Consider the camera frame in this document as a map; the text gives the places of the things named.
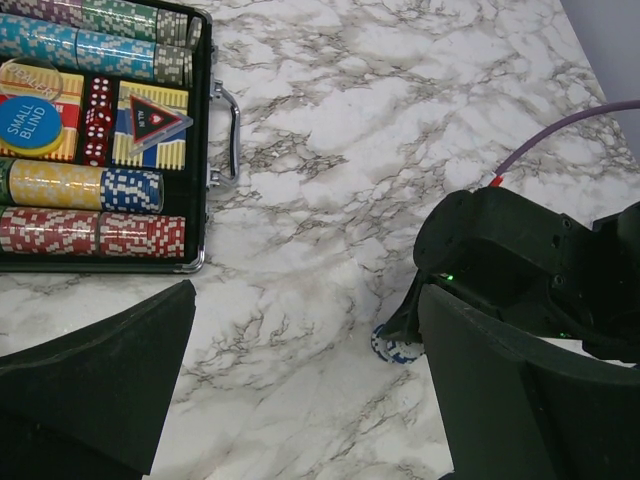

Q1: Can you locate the blue small blind button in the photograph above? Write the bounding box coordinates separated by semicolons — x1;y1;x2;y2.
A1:
1;96;63;156

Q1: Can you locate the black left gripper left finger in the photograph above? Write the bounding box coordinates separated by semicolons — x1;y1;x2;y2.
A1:
1;280;196;479

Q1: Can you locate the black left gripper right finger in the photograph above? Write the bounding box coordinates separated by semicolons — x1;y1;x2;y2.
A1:
418;285;639;479

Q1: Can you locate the red triangular dealer button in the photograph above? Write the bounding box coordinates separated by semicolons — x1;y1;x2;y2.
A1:
127;94;193;155

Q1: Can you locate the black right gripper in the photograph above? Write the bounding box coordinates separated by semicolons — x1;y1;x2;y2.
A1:
381;188;639;364

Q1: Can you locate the blue white poker chip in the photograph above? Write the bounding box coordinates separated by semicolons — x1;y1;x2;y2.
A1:
370;325;424;364

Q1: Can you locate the black poker set case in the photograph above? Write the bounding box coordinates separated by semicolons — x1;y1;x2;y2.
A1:
1;1;240;274

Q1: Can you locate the clear yellow dealer button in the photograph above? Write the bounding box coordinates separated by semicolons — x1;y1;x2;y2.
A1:
1;57;64;102

